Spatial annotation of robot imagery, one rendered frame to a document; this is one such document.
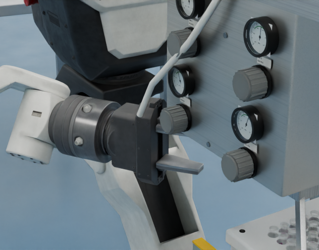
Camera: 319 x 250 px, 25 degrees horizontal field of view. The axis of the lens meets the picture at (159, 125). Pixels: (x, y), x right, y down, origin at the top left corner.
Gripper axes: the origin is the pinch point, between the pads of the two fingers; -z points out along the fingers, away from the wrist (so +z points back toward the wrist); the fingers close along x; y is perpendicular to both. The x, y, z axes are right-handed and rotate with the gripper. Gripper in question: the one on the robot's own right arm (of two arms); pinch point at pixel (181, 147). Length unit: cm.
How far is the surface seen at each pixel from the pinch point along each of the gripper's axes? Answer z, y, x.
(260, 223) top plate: -12.2, 1.5, 7.9
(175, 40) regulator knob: -4.6, 11.6, -18.7
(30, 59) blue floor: 215, -253, 94
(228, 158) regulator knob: -13.2, 16.9, -8.5
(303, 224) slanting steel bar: -21.2, 15.5, -2.0
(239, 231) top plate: -10.5, 4.6, 7.8
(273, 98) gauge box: -17.5, 16.7, -15.8
